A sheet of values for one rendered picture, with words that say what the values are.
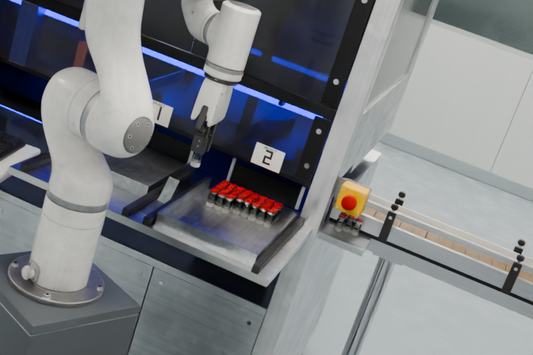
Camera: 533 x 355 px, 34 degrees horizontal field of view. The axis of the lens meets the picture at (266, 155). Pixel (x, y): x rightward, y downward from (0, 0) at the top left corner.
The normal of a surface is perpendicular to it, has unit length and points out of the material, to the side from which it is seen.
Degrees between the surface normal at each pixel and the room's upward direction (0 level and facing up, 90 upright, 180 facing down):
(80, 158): 30
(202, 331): 90
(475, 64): 90
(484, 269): 90
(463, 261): 90
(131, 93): 63
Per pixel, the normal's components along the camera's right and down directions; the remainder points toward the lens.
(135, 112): 0.70, 0.01
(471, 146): -0.29, 0.22
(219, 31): -0.70, -0.02
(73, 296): 0.30, -0.90
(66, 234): 0.01, 0.32
